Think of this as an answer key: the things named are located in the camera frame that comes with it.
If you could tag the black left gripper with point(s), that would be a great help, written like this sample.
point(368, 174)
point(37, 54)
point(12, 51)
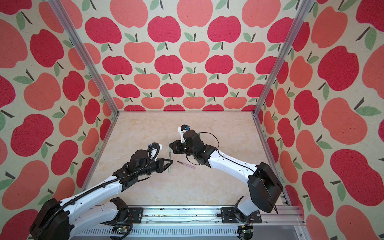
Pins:
point(161, 167)

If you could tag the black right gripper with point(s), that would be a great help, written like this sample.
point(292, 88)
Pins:
point(174, 147)

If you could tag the purple pen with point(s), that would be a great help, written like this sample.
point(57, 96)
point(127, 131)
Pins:
point(187, 165)

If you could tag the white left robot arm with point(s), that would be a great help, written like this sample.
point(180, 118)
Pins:
point(64, 219)

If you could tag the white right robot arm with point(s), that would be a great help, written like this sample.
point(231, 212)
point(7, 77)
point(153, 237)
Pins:
point(264, 186)

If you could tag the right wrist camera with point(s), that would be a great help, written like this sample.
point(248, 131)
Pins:
point(186, 134)

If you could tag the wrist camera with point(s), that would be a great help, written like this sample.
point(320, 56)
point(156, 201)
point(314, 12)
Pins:
point(186, 134)
point(154, 150)

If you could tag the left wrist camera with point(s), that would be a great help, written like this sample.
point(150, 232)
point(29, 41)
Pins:
point(154, 150)

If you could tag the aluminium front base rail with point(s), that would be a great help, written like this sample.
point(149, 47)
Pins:
point(191, 222)

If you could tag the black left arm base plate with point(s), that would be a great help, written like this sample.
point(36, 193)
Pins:
point(130, 215)

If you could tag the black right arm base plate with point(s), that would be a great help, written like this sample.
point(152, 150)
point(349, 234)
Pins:
point(234, 216)

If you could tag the aluminium left rear corner post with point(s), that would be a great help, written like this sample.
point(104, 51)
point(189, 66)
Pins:
point(70, 29)

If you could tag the aluminium corner post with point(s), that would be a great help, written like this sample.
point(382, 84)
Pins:
point(70, 29)
point(303, 10)

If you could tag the aluminium right rear corner post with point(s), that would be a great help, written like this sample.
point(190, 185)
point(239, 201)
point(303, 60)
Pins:
point(303, 10)

